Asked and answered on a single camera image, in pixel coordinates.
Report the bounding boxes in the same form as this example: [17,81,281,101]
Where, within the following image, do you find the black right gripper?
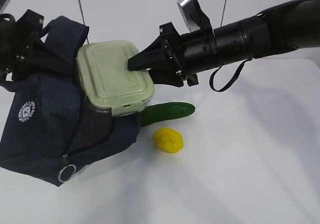
[127,22,199,87]

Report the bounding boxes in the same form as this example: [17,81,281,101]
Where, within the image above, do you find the green lid glass food container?
[76,40,155,117]

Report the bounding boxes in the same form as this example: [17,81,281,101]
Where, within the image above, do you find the green cucumber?
[141,102,196,127]

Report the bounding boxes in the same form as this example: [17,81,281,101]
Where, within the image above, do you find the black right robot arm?
[127,0,320,87]

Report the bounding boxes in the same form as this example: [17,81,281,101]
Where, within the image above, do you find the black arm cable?
[209,58,253,92]

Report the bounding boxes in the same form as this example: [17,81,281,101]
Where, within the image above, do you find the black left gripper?
[0,9,73,80]

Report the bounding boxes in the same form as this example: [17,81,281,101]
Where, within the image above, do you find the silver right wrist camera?
[177,0,212,33]

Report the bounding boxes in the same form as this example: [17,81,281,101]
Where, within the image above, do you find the yellow lemon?
[152,128,184,154]

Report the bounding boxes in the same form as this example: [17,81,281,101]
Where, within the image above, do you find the navy blue lunch bag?
[0,16,141,186]

